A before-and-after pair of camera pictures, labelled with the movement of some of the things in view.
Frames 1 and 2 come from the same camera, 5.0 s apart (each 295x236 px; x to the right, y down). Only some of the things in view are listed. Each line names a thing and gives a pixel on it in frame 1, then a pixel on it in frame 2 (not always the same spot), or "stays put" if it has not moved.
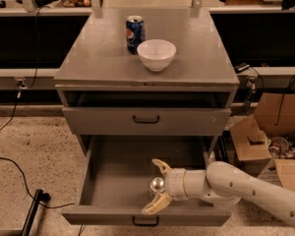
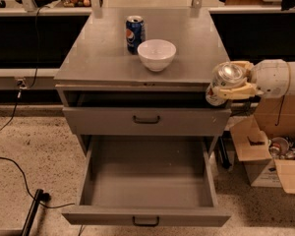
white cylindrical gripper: (174, 182) -> (271, 79)
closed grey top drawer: (147, 120) stays put
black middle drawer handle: (146, 224) stays put
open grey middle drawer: (116, 177) stays put
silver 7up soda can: (157, 184) -> (225, 75)
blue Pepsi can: (135, 32) stays put
